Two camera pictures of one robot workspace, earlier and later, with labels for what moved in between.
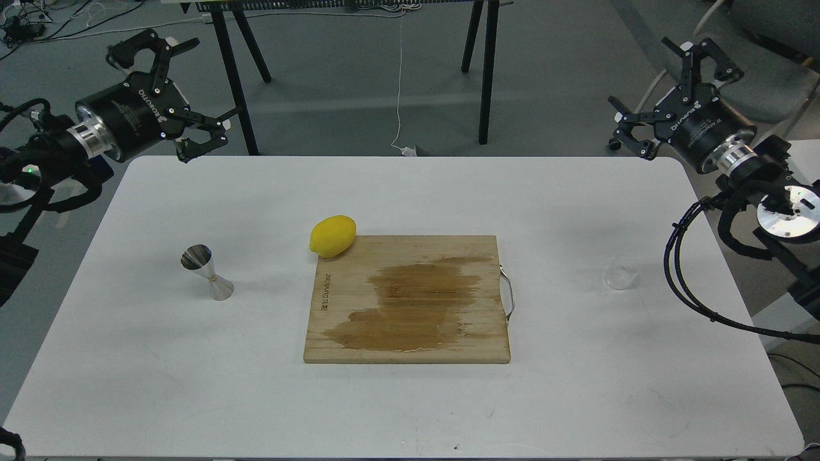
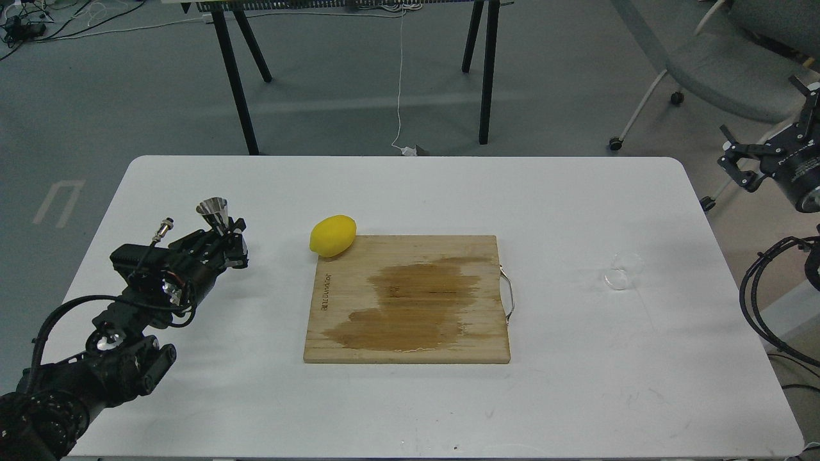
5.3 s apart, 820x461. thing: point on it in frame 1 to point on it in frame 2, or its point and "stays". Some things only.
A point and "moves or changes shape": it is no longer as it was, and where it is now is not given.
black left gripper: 132,114 to 186,270
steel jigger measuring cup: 199,258 moves or changes shape
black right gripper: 699,123 to 797,169
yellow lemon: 332,235 stays
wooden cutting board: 409,299 stays
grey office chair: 776,44 stays
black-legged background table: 220,8 stays
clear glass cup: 620,271 stays
